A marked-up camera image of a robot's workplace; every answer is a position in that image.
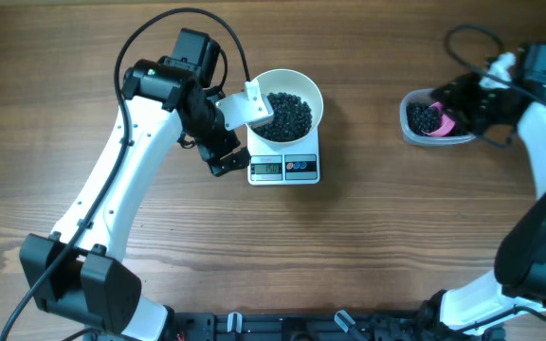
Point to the white digital kitchen scale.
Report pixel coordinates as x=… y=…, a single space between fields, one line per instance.
x=283 y=164

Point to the clear plastic container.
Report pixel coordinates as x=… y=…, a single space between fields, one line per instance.
x=424 y=96

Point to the white bowl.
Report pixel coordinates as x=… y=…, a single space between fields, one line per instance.
x=294 y=83

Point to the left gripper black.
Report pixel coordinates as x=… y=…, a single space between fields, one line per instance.
x=211 y=152

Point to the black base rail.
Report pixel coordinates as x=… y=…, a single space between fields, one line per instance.
x=392 y=326

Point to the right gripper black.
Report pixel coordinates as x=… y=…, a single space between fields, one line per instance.
x=453 y=98

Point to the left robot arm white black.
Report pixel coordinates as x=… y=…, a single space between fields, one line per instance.
x=77 y=271

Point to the pink scoop blue handle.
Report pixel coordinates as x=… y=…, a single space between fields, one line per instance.
x=447 y=124

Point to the black beans in bowl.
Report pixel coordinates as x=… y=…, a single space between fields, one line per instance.
x=292 y=118

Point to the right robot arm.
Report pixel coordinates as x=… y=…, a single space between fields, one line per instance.
x=517 y=283

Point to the black beans pile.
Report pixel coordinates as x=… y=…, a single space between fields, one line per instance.
x=423 y=120

